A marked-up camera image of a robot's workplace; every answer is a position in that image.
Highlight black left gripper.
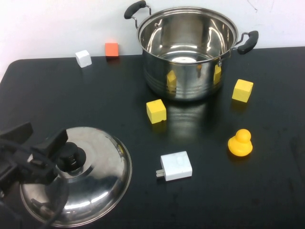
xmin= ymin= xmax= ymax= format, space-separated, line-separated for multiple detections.
xmin=0 ymin=121 xmax=69 ymax=189

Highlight stainless steel pot lid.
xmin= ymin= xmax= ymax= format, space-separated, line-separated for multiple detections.
xmin=20 ymin=126 xmax=133 ymax=228

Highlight white foam cube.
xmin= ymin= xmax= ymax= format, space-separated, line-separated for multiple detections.
xmin=75 ymin=49 xmax=92 ymax=69

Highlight orange foam cube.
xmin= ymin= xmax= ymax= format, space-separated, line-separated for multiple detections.
xmin=104 ymin=42 xmax=120 ymax=60

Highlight yellow foam cube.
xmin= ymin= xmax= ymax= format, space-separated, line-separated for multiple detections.
xmin=232 ymin=79 xmax=254 ymax=103
xmin=146 ymin=99 xmax=167 ymax=125

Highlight white plug charger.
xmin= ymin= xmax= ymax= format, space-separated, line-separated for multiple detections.
xmin=155 ymin=150 xmax=193 ymax=183

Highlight yellow rubber duck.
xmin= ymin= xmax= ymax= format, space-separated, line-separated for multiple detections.
xmin=227 ymin=128 xmax=253 ymax=157

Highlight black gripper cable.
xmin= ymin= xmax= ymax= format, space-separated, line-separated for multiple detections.
xmin=0 ymin=138 xmax=70 ymax=229

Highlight stainless steel pot black handles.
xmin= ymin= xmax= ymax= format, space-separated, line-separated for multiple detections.
xmin=123 ymin=0 xmax=259 ymax=102

